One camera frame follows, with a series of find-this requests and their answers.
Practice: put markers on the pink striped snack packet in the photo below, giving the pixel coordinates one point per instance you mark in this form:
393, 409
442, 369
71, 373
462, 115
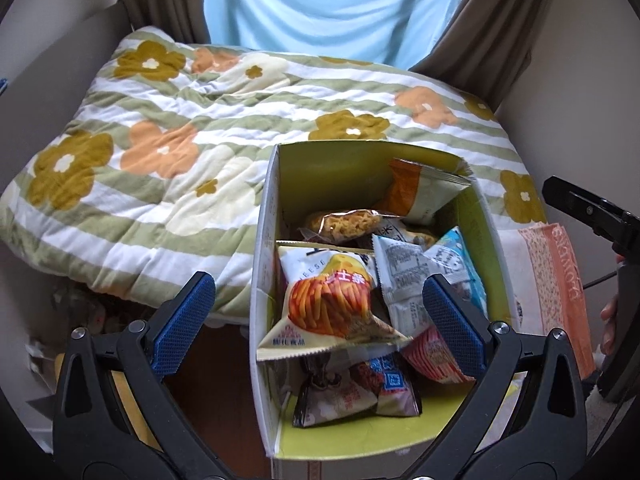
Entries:
435, 357

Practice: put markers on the person's right hand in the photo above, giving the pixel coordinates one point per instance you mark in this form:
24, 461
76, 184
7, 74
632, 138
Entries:
608, 312

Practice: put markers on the yellow-green cardboard box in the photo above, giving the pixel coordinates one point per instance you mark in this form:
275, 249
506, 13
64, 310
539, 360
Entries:
320, 175

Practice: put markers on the grey-green speckled snack bag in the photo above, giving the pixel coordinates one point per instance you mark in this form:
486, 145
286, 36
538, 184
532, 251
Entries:
415, 236

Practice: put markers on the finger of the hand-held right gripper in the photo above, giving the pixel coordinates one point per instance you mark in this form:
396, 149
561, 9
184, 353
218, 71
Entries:
600, 215

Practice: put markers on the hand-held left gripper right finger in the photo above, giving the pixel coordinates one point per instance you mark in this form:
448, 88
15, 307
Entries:
450, 320

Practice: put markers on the blue white snack packet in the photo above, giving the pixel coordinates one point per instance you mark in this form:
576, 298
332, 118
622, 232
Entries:
430, 270

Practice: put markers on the floral striped blanket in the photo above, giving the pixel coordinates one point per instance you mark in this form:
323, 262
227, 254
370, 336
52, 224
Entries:
175, 160

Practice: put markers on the orange white snack packet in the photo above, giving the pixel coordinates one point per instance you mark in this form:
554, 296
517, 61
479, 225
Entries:
425, 190

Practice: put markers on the pale yellow orange snack packet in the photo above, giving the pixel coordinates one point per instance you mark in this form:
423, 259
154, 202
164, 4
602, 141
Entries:
325, 300

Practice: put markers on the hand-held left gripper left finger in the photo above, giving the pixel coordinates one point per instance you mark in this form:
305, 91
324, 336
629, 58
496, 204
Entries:
185, 325

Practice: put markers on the light blue cloth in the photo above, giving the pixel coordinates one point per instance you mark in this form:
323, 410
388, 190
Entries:
325, 5

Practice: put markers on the clear packet of yellow crisps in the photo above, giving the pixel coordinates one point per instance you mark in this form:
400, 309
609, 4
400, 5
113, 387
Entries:
345, 222

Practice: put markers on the dark brown snack packet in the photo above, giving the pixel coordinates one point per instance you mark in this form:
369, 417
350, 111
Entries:
350, 390

